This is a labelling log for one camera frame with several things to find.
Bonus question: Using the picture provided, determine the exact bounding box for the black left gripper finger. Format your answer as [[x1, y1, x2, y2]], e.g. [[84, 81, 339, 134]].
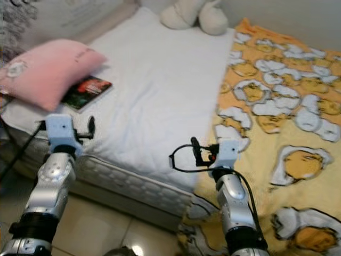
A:
[[77, 116, 96, 142]]

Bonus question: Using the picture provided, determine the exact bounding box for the dark book with red cover art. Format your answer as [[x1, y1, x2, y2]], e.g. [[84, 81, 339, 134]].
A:
[[61, 76, 113, 113]]

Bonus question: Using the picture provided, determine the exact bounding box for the white quilted mattress pad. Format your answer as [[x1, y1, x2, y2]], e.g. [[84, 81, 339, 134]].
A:
[[5, 6, 238, 193]]

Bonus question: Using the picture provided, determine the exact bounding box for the grey quilted mattress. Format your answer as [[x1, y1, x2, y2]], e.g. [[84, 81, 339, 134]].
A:
[[5, 120, 198, 225]]

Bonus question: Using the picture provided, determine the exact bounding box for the pink pillow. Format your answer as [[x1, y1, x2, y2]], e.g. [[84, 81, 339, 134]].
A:
[[0, 38, 108, 111]]

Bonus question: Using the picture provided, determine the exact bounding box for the yellow cartoon egg blanket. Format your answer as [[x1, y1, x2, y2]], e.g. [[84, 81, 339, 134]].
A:
[[178, 19, 341, 256]]

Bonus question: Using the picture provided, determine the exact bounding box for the beige plush toy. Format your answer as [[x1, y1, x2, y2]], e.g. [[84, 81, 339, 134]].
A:
[[160, 0, 230, 36]]

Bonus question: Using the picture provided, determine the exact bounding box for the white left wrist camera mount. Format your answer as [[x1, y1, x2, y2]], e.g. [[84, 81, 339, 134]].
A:
[[45, 114, 83, 156]]

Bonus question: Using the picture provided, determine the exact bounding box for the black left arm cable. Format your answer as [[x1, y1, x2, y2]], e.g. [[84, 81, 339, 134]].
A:
[[0, 122, 46, 179]]

